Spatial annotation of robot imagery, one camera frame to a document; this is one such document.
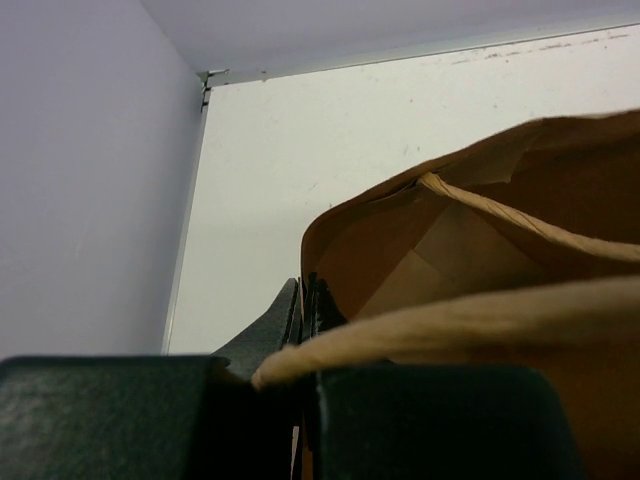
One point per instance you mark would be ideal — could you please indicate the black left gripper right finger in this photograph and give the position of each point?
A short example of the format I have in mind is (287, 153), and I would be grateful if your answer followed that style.
(390, 421)

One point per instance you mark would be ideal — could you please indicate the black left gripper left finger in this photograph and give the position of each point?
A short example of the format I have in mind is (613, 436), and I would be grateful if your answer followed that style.
(152, 417)

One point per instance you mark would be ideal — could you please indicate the brown paper bag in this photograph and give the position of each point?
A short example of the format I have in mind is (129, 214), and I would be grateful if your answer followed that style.
(521, 248)

